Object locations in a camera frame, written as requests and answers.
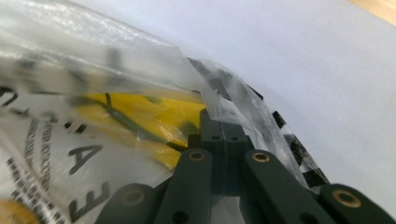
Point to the clear printed plastic bag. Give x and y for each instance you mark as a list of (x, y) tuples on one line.
[(93, 56)]

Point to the wooden table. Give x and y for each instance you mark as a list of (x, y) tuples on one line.
[(383, 7)]

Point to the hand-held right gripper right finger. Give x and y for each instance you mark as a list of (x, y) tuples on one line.
[(233, 149)]

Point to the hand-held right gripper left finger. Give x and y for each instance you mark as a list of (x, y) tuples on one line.
[(216, 146)]

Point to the yellow packet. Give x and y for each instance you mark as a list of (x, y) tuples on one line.
[(174, 115)]

